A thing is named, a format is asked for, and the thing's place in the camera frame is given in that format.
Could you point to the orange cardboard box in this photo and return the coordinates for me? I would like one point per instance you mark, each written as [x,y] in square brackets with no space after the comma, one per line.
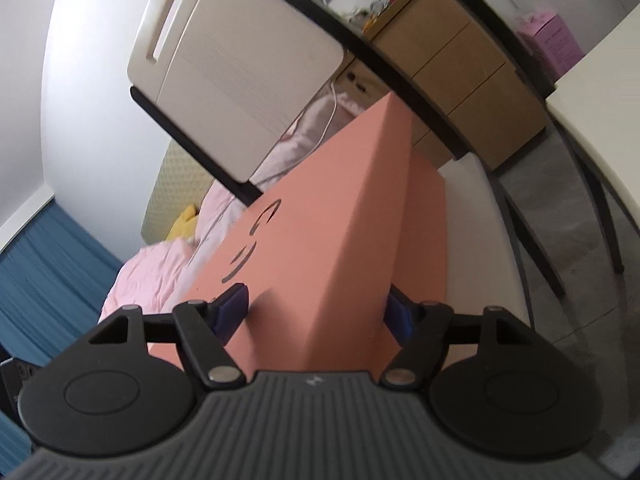
[427,230]

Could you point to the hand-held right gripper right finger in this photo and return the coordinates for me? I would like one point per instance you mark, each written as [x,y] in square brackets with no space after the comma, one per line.
[399,315]

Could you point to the pink duvet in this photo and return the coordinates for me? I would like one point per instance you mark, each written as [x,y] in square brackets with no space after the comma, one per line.
[150,275]

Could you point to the beige chair with black frame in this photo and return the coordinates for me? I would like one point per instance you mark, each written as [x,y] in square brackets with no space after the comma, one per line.
[600,110]
[225,85]

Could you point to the pink carton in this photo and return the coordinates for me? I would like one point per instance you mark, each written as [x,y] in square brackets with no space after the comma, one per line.
[550,42]

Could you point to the grey toy figure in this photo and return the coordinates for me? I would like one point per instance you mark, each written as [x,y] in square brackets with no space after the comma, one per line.
[377,6]

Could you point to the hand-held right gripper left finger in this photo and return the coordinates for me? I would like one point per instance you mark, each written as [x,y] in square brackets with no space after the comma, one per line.
[231,312]

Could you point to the orange box lid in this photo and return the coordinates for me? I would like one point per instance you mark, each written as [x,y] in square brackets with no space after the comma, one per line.
[320,230]

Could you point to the yellow plush toy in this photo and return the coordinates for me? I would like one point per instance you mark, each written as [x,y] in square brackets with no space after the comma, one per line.
[182,222]

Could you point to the beige quilted bed headboard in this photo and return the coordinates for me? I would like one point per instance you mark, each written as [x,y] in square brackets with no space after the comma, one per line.
[170,185]

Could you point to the wooden dresser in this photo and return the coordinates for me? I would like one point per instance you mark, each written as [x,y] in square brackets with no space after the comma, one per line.
[465,70]

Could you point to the blue curtain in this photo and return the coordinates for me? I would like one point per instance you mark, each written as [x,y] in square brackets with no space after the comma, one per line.
[50,285]

